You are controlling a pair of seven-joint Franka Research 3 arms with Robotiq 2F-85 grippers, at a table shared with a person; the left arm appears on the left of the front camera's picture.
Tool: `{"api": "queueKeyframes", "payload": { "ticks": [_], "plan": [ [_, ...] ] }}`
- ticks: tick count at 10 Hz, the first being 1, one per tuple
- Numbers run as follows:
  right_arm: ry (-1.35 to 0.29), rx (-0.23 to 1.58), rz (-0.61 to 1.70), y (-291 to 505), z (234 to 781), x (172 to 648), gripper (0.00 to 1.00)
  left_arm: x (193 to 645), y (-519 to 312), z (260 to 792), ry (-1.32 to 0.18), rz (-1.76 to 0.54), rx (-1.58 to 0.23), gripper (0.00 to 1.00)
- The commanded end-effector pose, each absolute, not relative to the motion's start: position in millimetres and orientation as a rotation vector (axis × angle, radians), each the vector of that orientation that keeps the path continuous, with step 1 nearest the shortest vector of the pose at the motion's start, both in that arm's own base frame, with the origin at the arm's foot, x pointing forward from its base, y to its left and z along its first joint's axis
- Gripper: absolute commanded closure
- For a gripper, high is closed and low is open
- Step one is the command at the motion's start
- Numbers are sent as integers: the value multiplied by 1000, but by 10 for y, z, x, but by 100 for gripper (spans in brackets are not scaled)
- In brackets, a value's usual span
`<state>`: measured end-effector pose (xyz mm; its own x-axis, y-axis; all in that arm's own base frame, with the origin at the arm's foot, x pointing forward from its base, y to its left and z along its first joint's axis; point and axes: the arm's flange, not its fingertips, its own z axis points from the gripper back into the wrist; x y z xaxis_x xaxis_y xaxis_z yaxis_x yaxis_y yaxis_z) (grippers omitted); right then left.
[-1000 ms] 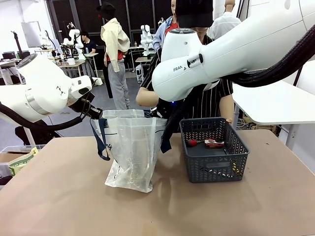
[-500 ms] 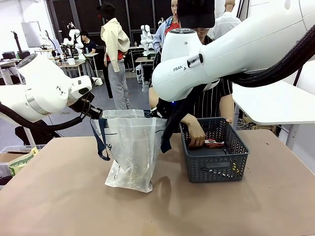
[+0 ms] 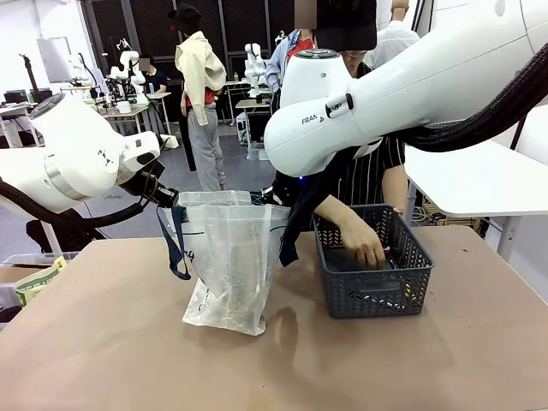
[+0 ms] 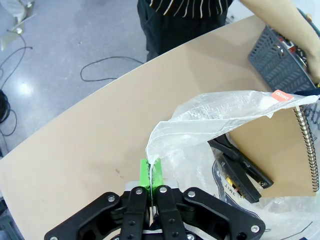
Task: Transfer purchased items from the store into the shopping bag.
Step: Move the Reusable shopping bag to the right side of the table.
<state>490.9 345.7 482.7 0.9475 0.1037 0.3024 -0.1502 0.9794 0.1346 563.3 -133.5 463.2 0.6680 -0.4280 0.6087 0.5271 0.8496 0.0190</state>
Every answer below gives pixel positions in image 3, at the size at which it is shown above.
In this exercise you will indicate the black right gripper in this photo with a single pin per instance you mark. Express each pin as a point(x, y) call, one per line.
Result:
point(289, 188)

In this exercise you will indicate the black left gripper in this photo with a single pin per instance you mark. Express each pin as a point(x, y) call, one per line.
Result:
point(141, 186)

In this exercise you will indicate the dark grey plastic basket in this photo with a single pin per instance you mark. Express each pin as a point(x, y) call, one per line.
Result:
point(377, 291)

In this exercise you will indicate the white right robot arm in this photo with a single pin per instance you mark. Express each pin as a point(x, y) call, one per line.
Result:
point(406, 81)

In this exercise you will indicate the person's left forearm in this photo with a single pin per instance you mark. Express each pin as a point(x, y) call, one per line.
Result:
point(396, 188)

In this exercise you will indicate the person's right forearm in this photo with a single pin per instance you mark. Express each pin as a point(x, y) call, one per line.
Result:
point(336, 214)

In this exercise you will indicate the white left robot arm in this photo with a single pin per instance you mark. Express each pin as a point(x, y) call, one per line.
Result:
point(68, 158)

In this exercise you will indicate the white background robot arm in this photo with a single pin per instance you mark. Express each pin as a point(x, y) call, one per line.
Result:
point(254, 68)
point(128, 68)

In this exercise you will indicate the black bag on floor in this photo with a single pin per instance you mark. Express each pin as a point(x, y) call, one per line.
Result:
point(47, 233)

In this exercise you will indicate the person's right hand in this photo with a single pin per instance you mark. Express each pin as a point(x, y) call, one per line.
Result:
point(366, 248)

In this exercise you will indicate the person's left hand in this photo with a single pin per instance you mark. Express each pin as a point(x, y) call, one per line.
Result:
point(399, 210)

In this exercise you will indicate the wooden background desk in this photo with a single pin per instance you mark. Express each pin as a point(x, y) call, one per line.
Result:
point(128, 113)

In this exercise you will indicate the mannequin with cream jacket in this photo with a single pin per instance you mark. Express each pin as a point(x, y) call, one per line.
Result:
point(199, 98)

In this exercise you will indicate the person in striped black shirt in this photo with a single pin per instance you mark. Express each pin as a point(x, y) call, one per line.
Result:
point(368, 180)

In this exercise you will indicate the seated person in dark shirt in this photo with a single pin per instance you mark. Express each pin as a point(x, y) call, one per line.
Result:
point(154, 79)

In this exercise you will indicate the cardboard box with green print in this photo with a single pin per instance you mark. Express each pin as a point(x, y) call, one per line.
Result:
point(38, 284)

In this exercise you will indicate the grey whiteboard panel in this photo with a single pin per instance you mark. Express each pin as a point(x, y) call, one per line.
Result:
point(53, 60)

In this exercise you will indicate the black light stand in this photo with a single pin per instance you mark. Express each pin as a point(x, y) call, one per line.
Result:
point(30, 73)

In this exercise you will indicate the mannequin with white shirt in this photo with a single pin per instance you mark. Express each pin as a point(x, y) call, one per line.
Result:
point(396, 40)

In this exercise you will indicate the white side table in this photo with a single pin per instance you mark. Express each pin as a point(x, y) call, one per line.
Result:
point(479, 180)

